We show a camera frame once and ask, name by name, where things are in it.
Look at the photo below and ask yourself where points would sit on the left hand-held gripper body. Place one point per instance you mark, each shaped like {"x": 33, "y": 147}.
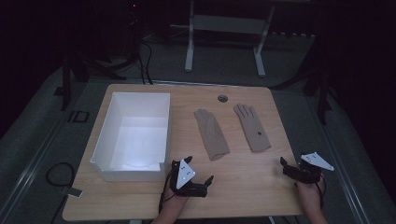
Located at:
{"x": 185, "y": 174}

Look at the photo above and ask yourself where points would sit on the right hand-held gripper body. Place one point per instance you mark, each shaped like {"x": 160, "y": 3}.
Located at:
{"x": 308, "y": 172}

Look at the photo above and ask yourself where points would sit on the plain beige glove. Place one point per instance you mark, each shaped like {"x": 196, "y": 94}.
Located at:
{"x": 213, "y": 137}

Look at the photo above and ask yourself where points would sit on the beige glove with black dot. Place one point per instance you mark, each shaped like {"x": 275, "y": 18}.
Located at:
{"x": 253, "y": 130}

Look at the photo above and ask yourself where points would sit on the white plastic box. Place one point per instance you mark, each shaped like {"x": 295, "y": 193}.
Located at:
{"x": 137, "y": 140}

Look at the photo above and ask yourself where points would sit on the person's right hand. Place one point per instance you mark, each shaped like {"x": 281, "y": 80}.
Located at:
{"x": 309, "y": 196}

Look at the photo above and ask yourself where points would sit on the person's left hand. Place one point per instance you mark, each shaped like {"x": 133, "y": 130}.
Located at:
{"x": 174, "y": 202}

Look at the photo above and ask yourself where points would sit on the round grey table grommet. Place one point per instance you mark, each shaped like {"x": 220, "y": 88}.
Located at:
{"x": 222, "y": 98}

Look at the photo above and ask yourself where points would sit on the grey tape piece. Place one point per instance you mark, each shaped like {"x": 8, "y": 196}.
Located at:
{"x": 74, "y": 192}

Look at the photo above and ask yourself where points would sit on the white metal stand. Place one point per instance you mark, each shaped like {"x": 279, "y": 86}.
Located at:
{"x": 229, "y": 24}

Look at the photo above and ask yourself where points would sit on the black tripod stand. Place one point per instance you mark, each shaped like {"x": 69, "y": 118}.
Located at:
{"x": 67, "y": 81}

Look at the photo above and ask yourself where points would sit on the metal floor rail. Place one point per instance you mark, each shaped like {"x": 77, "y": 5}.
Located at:
{"x": 28, "y": 174}
{"x": 345, "y": 180}

